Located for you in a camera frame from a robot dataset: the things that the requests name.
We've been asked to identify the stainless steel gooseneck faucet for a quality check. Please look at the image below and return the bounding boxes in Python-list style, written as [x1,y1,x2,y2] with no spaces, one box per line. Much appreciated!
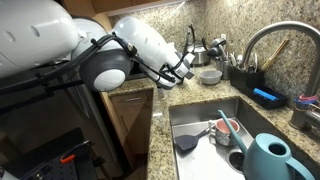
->
[240,20,320,132]

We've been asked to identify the grey ladle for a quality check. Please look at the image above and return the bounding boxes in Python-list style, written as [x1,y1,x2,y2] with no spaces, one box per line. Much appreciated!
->
[209,37,231,63]

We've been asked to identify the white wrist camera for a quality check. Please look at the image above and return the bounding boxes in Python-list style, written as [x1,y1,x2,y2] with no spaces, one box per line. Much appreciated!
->
[174,52,196,80]

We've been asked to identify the orange clamp handle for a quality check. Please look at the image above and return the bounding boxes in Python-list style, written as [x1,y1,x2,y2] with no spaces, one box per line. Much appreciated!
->
[59,154,77,164]

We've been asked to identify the wooden wall cabinets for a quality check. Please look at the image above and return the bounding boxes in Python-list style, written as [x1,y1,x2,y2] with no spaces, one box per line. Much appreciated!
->
[61,0,188,16]

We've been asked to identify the perforated metal utensil holder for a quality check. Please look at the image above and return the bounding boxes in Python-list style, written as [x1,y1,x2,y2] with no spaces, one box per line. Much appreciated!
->
[215,59,231,80]

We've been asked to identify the metal drawer handle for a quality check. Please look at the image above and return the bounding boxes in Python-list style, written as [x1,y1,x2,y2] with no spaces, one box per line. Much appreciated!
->
[119,96,143,103]

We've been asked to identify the blue sponge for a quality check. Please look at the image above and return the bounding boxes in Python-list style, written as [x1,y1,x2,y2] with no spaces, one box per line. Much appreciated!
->
[252,87,278,102]

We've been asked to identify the silver rice cooker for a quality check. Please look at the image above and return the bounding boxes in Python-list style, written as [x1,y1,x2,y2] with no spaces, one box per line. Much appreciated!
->
[186,41,211,67]

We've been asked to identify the white plastic spoon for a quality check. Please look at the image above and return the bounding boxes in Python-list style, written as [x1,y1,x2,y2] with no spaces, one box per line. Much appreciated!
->
[230,52,243,68]

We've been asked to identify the wooden chopsticks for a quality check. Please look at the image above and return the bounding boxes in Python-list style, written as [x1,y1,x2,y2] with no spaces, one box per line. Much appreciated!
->
[259,39,288,72]

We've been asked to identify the dark grey spatula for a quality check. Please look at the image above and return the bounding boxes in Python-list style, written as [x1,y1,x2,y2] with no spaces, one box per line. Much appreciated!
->
[174,127,211,152]

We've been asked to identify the dark steel refrigerator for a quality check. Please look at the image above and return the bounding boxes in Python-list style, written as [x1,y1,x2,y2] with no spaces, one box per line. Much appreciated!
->
[0,63,124,180]

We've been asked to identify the wooden drawer cabinet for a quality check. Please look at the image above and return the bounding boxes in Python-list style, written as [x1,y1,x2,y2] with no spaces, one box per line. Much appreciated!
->
[109,89,154,168]

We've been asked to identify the black robot cart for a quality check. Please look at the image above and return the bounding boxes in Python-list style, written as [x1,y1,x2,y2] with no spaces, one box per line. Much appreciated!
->
[0,127,113,180]

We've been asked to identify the grey bowl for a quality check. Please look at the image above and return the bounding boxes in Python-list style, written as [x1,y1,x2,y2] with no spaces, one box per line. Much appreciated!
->
[198,69,223,86]

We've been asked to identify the stainless steel sink basin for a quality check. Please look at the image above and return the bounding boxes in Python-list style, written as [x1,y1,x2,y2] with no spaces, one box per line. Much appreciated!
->
[168,95,320,180]

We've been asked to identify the black sink drain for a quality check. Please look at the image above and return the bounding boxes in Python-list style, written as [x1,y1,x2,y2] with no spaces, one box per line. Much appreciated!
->
[228,149,246,173]

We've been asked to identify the pink blue rubber bands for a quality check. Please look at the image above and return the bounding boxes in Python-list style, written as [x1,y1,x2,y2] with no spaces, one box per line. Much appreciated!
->
[293,93,319,105]

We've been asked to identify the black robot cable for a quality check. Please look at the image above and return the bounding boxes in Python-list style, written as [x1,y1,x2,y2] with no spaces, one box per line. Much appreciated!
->
[36,24,198,84]

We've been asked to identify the black sink caddy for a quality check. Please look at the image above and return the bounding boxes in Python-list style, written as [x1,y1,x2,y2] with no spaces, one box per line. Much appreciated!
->
[228,64,289,110]

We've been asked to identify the teal watering can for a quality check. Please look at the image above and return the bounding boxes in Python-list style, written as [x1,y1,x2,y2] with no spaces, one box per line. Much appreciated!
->
[218,109,316,180]

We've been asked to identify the dark ladle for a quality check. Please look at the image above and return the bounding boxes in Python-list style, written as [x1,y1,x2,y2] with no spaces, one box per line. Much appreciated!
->
[205,47,225,63]

